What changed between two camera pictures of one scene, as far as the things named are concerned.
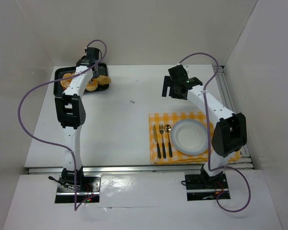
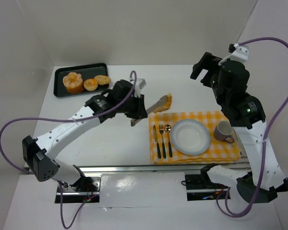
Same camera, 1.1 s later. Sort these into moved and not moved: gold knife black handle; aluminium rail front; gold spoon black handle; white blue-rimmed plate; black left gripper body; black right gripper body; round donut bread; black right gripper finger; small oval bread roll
Moved: black left gripper body; black right gripper body; black right gripper finger
Not moved: round donut bread; gold spoon black handle; white blue-rimmed plate; aluminium rail front; gold knife black handle; small oval bread roll
